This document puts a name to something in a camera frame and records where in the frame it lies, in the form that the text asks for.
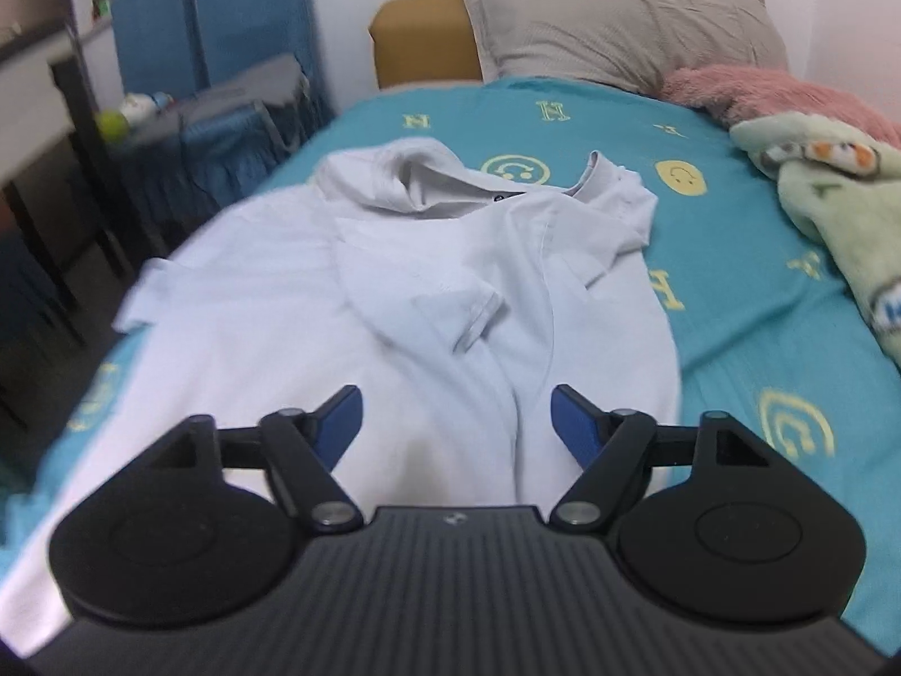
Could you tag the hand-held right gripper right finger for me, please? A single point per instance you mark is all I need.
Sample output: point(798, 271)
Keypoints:
point(574, 426)

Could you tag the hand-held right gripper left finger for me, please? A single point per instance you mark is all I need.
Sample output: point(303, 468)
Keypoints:
point(341, 422)

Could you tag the white t-shirt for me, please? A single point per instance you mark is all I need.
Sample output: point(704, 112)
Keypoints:
point(422, 282)

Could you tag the bed with teal patterned sheet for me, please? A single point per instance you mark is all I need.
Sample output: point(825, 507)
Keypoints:
point(739, 310)

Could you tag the green cartoon printed blanket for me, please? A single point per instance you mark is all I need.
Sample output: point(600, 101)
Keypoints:
point(830, 204)

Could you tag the grey folded cloth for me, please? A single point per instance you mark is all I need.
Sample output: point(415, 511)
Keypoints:
point(232, 91)

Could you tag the white and blue toy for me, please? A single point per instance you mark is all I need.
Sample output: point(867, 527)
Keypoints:
point(144, 107)

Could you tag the yellow green ball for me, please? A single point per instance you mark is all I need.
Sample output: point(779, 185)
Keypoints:
point(112, 125)

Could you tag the pink fluffy blanket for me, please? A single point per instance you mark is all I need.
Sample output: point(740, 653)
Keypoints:
point(760, 95)

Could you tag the mustard yellow bed headboard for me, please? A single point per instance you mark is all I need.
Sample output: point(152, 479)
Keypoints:
point(422, 42)

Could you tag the grey pillow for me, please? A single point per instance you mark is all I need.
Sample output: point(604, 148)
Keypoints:
point(619, 28)

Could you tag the blue covered chair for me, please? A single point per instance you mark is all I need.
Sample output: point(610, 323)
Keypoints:
point(246, 7)
point(155, 28)

